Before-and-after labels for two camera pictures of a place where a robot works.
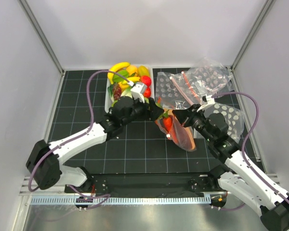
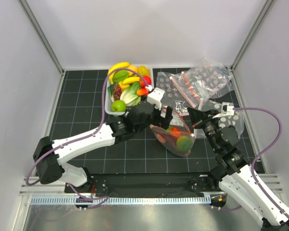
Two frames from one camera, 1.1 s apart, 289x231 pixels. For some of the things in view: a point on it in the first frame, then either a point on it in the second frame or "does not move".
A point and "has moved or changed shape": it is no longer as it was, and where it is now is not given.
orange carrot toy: [167, 120] has moved or changed shape
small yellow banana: [131, 79] does not move
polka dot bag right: [234, 118] does not move
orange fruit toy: [131, 69] does not move
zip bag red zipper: [169, 123] has moved or changed shape
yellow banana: [116, 67] does not move
